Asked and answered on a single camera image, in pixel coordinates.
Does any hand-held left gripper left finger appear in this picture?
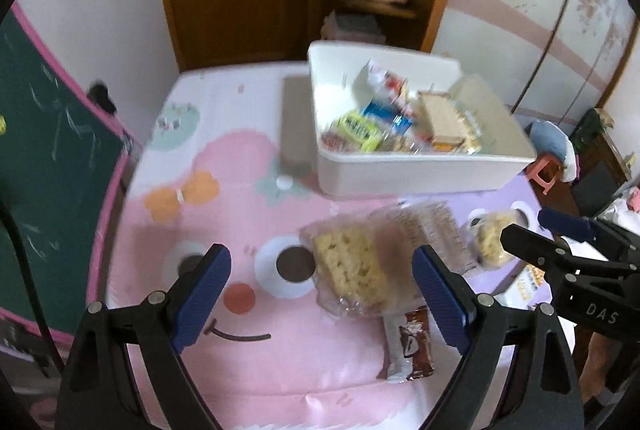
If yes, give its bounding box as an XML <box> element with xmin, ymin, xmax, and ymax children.
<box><xmin>55</xmin><ymin>244</ymin><xmax>234</xmax><ymax>430</ymax></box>

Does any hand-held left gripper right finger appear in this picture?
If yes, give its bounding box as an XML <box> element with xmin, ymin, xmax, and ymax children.
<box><xmin>411</xmin><ymin>245</ymin><xmax>586</xmax><ymax>430</ymax></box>

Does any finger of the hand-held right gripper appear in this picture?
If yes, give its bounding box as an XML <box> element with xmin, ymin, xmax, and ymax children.
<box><xmin>500</xmin><ymin>223</ymin><xmax>636</xmax><ymax>283</ymax></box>
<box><xmin>537</xmin><ymin>207</ymin><xmax>640</xmax><ymax>261</ymax></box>

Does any white yellow biscuit packet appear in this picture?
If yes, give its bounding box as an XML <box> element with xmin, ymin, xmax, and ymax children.
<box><xmin>505</xmin><ymin>265</ymin><xmax>547</xmax><ymax>307</ymax></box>

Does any small puffed rice cake packet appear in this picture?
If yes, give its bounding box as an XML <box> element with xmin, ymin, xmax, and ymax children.
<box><xmin>465</xmin><ymin>209</ymin><xmax>524</xmax><ymax>269</ymax></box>

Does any brown chocolate pie packet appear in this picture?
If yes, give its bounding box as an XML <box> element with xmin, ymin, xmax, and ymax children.
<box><xmin>384</xmin><ymin>307</ymin><xmax>437</xmax><ymax>384</ymax></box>

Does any clear puffed rice cake packet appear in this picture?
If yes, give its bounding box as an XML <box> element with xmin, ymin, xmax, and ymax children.
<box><xmin>300</xmin><ymin>215</ymin><xmax>420</xmax><ymax>319</ymax></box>

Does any white plastic storage bin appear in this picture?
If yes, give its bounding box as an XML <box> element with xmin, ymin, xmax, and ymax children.
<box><xmin>306</xmin><ymin>40</ymin><xmax>539</xmax><ymax>199</ymax></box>

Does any long sandwich bread packet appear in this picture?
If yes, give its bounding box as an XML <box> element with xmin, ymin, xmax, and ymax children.
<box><xmin>415</xmin><ymin>90</ymin><xmax>482</xmax><ymax>154</ymax></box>

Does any green pastry packet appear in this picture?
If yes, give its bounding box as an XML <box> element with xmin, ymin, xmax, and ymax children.
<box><xmin>336</xmin><ymin>110</ymin><xmax>384</xmax><ymax>153</ymax></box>

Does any blue white snack packet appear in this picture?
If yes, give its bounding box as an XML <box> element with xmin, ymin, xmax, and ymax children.
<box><xmin>361</xmin><ymin>100</ymin><xmax>416</xmax><ymax>137</ymax></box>

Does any red apple chips packet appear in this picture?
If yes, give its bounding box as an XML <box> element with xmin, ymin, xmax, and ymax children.
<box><xmin>352</xmin><ymin>60</ymin><xmax>414</xmax><ymax>111</ymax></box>

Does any person's right forearm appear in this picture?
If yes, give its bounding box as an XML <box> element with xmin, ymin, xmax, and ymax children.
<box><xmin>574</xmin><ymin>329</ymin><xmax>618</xmax><ymax>407</ymax></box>

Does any pink plastic stool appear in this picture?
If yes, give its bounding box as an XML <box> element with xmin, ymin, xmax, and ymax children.
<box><xmin>526</xmin><ymin>157</ymin><xmax>567</xmax><ymax>196</ymax></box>

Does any dark cabinet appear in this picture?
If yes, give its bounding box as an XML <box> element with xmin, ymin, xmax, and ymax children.
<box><xmin>569</xmin><ymin>109</ymin><xmax>637</xmax><ymax>217</ymax></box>

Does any white bedding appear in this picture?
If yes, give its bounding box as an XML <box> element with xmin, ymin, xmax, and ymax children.
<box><xmin>597</xmin><ymin>187</ymin><xmax>640</xmax><ymax>235</ymax></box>

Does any blue cushion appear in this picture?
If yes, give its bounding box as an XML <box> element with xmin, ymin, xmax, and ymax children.
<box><xmin>526</xmin><ymin>120</ymin><xmax>577</xmax><ymax>161</ymax></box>

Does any cartoon printed tablecloth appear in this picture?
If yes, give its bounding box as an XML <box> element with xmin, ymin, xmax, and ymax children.
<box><xmin>85</xmin><ymin>62</ymin><xmax>557</xmax><ymax>430</ymax></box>

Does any floral wardrobe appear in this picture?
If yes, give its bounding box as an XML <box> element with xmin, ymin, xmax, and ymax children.
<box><xmin>430</xmin><ymin>0</ymin><xmax>640</xmax><ymax>127</ymax></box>

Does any black easel knob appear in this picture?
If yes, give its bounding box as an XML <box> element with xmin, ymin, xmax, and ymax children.
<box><xmin>89</xmin><ymin>82</ymin><xmax>119</xmax><ymax>115</ymax></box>

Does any folded cloth stack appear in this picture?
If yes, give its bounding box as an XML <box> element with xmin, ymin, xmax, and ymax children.
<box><xmin>321</xmin><ymin>11</ymin><xmax>383</xmax><ymax>43</ymax></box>

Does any black cable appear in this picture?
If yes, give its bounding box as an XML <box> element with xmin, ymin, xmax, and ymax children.
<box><xmin>0</xmin><ymin>199</ymin><xmax>67</xmax><ymax>372</ymax></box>

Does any green chalkboard with pink frame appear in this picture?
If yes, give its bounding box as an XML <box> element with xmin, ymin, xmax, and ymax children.
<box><xmin>0</xmin><ymin>2</ymin><xmax>144</xmax><ymax>351</ymax></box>

